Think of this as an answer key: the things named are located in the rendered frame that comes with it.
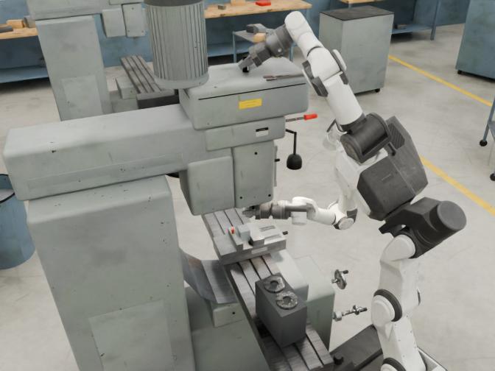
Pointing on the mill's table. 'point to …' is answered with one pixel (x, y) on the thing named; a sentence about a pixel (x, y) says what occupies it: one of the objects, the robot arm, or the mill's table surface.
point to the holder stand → (281, 309)
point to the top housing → (245, 94)
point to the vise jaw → (255, 235)
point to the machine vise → (235, 246)
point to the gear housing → (244, 133)
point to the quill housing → (253, 174)
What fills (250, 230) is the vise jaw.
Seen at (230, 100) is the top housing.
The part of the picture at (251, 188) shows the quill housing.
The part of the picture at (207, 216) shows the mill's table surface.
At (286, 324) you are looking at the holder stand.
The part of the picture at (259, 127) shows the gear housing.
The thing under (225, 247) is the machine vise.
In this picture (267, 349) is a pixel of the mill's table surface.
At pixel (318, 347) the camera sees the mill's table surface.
